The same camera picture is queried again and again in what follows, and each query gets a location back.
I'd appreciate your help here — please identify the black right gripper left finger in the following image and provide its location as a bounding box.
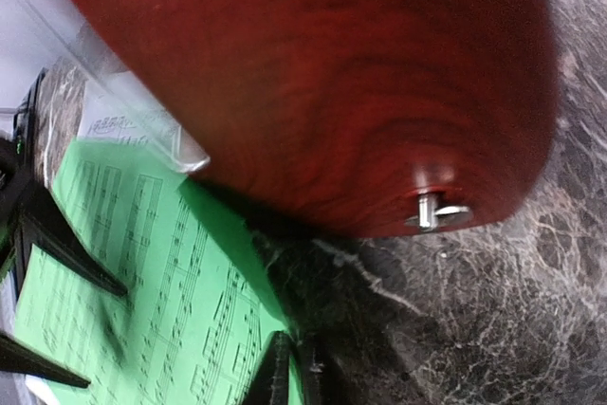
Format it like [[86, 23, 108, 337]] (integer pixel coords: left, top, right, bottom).
[[246, 331, 304, 405]]

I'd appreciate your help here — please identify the red wooden metronome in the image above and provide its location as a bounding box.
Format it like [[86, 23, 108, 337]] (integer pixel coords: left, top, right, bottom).
[[71, 0, 558, 237]]

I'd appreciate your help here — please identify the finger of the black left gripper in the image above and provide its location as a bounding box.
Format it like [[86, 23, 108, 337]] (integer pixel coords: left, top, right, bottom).
[[1, 331, 90, 389], [1, 138, 127, 296]]

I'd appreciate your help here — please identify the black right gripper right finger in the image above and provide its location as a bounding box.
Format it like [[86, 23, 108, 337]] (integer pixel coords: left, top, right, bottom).
[[301, 337, 326, 405]]

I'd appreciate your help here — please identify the green sheet music page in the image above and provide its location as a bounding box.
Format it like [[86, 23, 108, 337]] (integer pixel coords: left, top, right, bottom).
[[14, 139, 284, 404]]

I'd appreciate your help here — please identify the white sheet music page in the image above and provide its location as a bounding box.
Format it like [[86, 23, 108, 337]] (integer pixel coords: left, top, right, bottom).
[[77, 84, 181, 150]]

